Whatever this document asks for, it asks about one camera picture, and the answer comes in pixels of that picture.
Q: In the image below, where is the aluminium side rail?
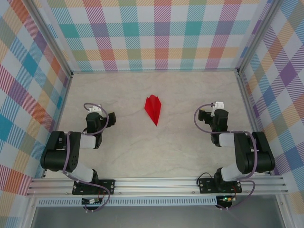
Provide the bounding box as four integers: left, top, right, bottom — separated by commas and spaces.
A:
237, 72, 261, 133
41, 73, 73, 179

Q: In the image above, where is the aluminium frame leg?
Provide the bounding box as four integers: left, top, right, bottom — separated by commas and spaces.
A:
22, 196, 38, 228
275, 194, 292, 228

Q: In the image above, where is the aluminium mounting rail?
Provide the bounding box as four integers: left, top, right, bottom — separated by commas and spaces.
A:
26, 177, 289, 197

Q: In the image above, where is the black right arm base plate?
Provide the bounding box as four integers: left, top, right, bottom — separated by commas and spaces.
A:
199, 178, 242, 194

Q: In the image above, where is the slotted grey cable tray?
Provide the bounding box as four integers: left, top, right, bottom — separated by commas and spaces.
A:
37, 196, 218, 207

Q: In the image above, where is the aluminium frame post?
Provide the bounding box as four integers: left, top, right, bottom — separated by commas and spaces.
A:
25, 0, 73, 79
237, 0, 285, 76

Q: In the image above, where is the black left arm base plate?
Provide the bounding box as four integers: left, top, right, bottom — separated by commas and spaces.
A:
72, 179, 116, 195

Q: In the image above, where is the black wire loop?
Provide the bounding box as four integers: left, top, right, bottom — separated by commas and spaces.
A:
197, 172, 214, 188

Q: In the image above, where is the aluminium frame cross bar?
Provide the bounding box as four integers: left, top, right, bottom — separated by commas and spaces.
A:
71, 68, 239, 74

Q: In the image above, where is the red paper sheet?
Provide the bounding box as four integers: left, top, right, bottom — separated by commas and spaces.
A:
144, 94, 162, 127

